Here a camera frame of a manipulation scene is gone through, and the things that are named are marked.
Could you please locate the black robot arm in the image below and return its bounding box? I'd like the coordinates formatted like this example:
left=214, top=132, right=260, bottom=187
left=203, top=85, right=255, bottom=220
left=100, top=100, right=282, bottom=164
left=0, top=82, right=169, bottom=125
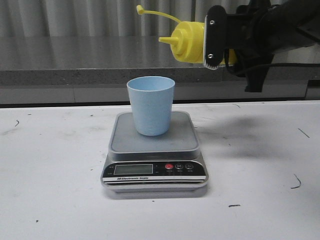
left=203, top=0, right=320, bottom=93

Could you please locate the silver electronic kitchen scale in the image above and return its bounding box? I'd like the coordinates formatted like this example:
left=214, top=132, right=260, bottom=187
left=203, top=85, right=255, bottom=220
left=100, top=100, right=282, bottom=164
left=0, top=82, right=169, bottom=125
left=100, top=111, right=209, bottom=193

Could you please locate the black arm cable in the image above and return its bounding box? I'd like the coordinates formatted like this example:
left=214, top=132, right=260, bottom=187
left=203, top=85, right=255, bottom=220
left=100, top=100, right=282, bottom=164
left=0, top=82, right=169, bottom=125
left=223, top=48, right=320, bottom=77

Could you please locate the yellow squeeze bottle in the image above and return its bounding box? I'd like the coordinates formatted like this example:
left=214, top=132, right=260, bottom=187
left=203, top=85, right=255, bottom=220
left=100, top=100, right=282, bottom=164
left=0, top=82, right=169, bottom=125
left=136, top=4, right=237, bottom=68

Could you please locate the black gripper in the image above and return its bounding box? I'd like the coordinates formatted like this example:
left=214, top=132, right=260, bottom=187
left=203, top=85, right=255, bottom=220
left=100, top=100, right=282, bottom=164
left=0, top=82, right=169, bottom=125
left=203, top=0, right=274, bottom=92

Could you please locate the grey stone counter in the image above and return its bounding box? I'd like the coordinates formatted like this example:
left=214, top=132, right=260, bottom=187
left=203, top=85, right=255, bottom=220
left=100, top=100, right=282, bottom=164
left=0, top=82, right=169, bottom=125
left=0, top=36, right=320, bottom=105

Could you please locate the light blue plastic cup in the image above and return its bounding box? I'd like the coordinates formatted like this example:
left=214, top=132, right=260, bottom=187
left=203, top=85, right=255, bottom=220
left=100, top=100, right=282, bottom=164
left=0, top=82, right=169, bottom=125
left=127, top=76, right=175, bottom=136

